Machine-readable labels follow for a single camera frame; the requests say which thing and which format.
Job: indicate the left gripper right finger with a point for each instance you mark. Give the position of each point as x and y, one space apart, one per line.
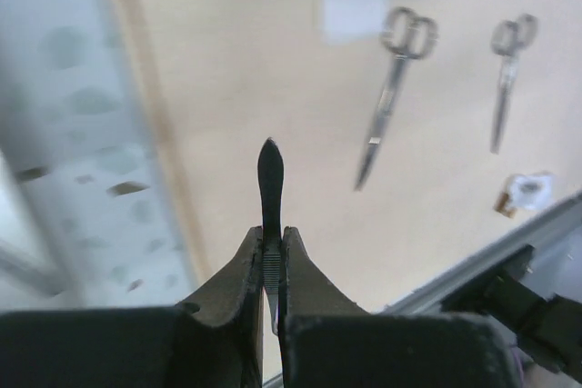
326 340

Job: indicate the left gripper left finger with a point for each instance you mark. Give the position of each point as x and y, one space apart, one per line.
213 338

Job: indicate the long surgical scissors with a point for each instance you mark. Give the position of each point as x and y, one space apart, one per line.
408 37

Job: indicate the short pointed scissors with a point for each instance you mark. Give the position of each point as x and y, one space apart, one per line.
509 39

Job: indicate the beige surgical cloth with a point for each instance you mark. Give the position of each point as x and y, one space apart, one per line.
219 77

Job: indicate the sealed blade packet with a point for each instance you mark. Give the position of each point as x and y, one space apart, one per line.
530 192

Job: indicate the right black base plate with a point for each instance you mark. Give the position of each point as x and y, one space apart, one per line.
548 330

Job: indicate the aluminium mounting rail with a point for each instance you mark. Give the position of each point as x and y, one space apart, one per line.
540 232

